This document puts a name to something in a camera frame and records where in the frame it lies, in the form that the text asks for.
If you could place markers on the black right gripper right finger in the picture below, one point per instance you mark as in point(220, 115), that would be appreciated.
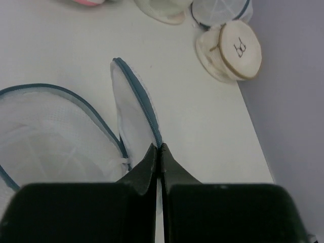
point(197, 212)

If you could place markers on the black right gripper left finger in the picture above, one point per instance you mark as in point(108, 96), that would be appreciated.
point(123, 211)

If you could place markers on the white mesh bag blue zipper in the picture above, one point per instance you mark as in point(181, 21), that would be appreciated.
point(50, 134)

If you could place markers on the beige laundry bag near right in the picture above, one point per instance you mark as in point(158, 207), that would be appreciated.
point(231, 52)

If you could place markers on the beige laundry bag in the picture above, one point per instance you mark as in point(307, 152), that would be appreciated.
point(172, 12)
point(231, 52)

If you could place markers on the white mesh bag blue trim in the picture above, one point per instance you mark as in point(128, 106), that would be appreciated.
point(208, 14)

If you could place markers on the beige laundry bag far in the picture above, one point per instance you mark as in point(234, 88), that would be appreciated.
point(172, 12)

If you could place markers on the white mesh bag pink trim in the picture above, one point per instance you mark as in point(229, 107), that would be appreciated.
point(90, 3)

